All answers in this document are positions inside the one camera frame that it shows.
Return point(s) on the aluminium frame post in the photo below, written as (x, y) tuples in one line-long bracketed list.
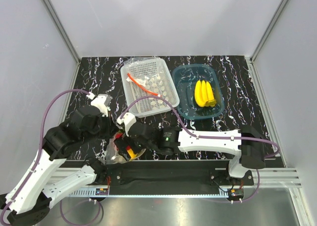
[(276, 16), (61, 30)]

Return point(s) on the teal transparent plastic tub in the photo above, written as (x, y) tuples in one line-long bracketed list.
[(185, 78)]

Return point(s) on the red toy apple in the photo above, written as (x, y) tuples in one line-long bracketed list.
[(118, 135)]

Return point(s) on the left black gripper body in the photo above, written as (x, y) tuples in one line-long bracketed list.
[(103, 129)]

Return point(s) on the yellow toy banana bunch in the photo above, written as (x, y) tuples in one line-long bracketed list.
[(203, 94)]

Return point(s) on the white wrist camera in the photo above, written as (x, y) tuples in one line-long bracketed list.
[(101, 102), (125, 122)]

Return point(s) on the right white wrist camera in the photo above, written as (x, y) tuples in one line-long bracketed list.
[(125, 122)]

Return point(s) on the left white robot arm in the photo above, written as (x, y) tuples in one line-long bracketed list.
[(32, 198)]

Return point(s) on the clear dotted zip bag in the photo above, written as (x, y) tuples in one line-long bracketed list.
[(112, 153)]

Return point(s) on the yellow toy lemon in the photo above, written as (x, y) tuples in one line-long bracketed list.
[(133, 155)]

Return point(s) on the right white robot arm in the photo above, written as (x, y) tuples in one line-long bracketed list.
[(245, 144)]

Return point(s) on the right aluminium frame post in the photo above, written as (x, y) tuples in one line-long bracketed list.
[(276, 16)]

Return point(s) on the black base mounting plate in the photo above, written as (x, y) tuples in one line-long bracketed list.
[(183, 177)]

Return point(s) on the aluminium front rail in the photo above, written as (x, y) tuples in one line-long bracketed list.
[(264, 179)]

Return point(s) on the white perforated plastic basket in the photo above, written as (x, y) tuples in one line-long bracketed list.
[(148, 87)]

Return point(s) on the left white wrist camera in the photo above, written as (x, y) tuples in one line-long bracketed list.
[(101, 102)]

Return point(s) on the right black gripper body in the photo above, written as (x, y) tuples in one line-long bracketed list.
[(136, 146)]

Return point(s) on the orange zipper clear bag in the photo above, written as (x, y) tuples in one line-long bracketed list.
[(148, 84)]

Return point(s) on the left aluminium frame post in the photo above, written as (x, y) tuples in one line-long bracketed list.
[(61, 30)]

